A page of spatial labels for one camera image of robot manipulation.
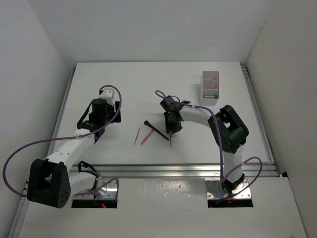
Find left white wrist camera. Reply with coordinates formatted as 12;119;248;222
99;88;114;105

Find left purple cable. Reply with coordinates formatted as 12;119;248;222
2;84;123;198

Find clear acrylic organizer box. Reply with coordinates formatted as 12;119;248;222
199;71;219;106

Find metal base plate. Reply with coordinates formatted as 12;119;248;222
74;178;119;200
205;179;252;200

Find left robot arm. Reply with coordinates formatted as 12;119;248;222
27;98;121;208

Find rose gold brush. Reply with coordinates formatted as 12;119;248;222
141;129;154;145

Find black powder brush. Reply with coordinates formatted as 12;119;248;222
144;120;169;141

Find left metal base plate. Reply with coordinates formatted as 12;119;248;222
74;178;119;200

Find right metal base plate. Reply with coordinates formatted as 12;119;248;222
205;179;252;200

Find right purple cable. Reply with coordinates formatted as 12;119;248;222
155;90;263;200

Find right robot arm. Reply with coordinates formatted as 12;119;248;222
160;95;249;194

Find purple cable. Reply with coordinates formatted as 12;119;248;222
155;90;263;200
2;84;123;198

